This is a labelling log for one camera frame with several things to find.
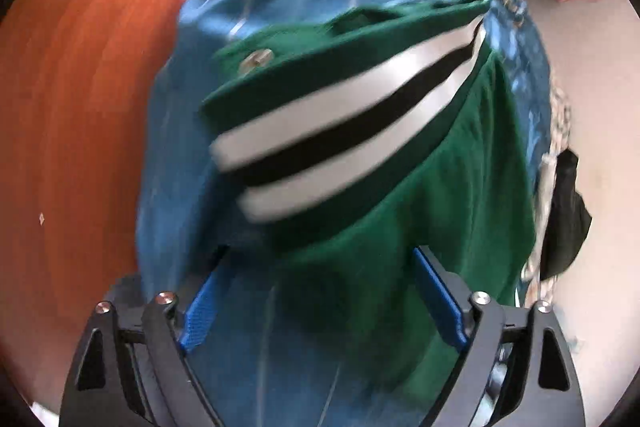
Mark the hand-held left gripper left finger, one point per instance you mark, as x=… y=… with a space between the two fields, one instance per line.
x=200 y=317

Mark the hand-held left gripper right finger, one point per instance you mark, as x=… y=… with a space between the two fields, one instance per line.
x=440 y=302

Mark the black folded jacket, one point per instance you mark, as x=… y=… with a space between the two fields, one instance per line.
x=567 y=217

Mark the green varsity jacket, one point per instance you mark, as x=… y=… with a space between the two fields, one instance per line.
x=425 y=207

